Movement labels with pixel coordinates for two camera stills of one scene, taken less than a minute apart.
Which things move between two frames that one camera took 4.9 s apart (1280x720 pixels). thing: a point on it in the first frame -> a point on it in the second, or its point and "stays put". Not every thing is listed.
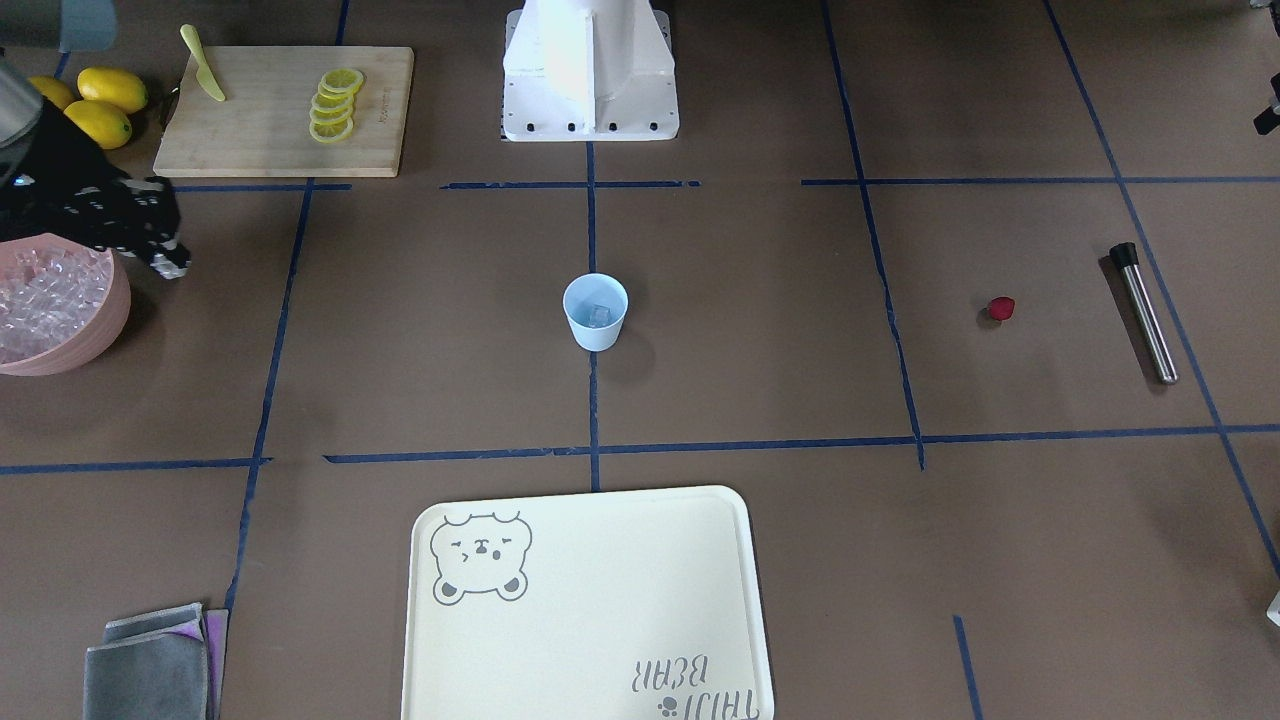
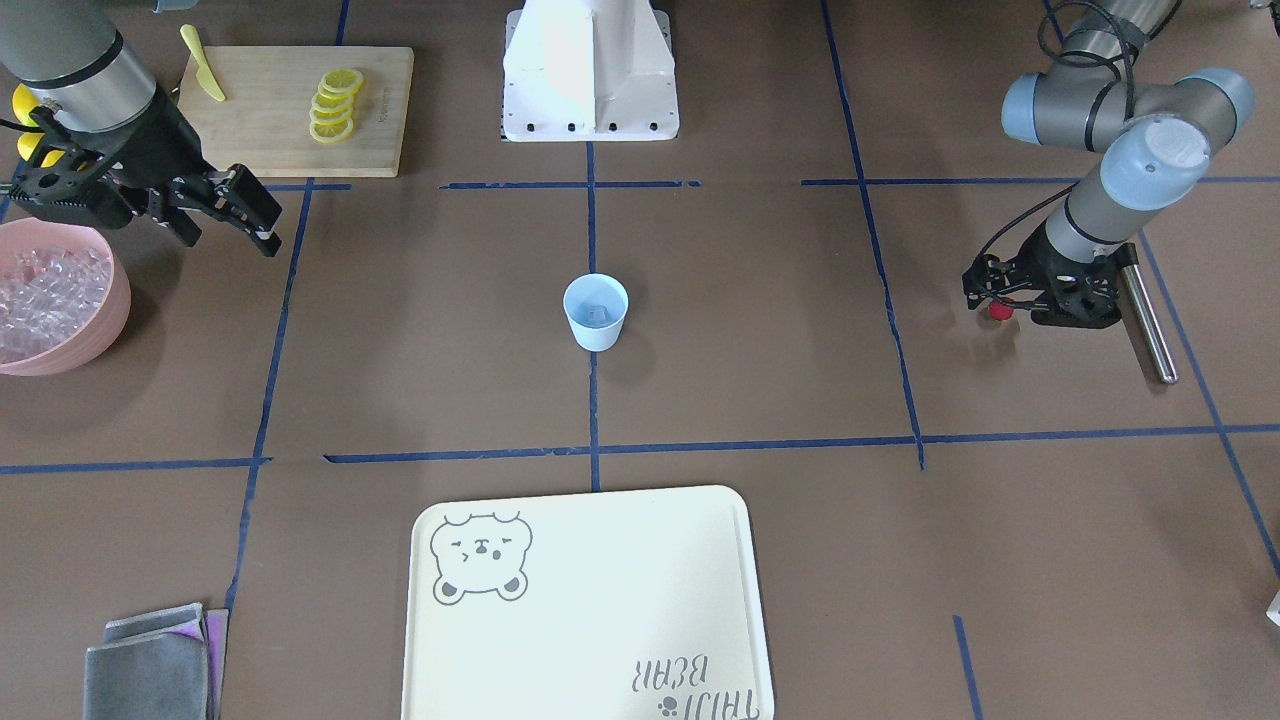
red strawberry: [1002, 307] stays put
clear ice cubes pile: [51, 295] stays put
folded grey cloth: [164, 664] stays put
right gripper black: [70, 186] -> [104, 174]
